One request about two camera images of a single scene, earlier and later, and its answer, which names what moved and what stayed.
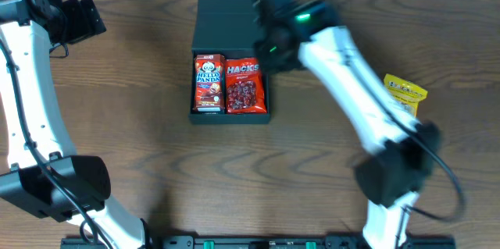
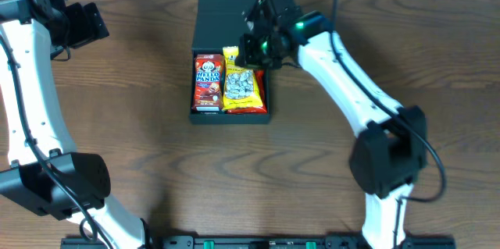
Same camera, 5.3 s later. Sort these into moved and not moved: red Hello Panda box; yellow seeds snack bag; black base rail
Moved: yellow seeds snack bag
Not moved: red Hello Panda box; black base rail
